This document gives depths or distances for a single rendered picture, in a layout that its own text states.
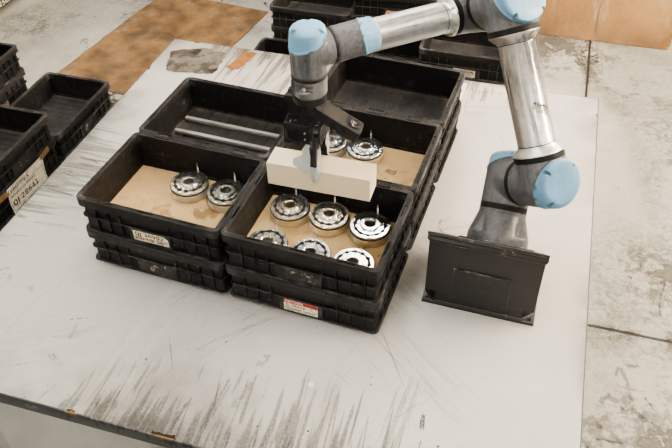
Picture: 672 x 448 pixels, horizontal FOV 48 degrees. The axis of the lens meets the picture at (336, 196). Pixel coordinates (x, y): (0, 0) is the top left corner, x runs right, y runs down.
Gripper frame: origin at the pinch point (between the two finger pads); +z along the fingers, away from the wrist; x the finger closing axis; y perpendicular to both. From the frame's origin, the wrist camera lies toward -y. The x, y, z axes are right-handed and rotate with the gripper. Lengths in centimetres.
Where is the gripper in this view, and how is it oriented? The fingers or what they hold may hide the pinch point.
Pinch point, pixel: (321, 169)
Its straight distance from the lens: 170.6
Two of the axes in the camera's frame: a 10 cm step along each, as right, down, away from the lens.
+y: -9.6, -1.7, 2.2
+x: -2.8, 6.3, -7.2
